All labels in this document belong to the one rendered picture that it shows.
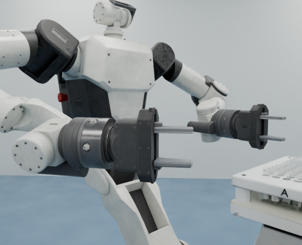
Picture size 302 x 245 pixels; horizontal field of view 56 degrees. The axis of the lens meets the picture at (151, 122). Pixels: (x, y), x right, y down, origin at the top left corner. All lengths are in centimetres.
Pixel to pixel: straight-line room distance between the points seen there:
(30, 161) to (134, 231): 46
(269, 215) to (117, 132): 28
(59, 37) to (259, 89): 331
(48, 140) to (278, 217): 39
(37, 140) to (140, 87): 49
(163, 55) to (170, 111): 270
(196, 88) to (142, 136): 73
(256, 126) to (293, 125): 328
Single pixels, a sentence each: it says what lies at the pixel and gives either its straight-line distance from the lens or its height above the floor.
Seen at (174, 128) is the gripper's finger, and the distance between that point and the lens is 45.
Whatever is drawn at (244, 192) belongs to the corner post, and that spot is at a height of 90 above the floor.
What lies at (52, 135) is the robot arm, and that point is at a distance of 50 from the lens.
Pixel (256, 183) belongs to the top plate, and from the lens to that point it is 51.
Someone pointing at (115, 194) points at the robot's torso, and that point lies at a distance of 86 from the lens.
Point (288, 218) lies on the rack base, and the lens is 50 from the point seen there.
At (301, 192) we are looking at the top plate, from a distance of 49.
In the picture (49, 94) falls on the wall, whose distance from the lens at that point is 406.
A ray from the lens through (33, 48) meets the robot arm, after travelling 78.
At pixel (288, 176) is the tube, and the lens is 53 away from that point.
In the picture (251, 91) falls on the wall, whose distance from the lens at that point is 388.
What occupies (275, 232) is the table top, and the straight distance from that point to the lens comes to 51.
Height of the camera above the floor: 106
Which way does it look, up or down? 5 degrees down
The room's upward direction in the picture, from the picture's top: straight up
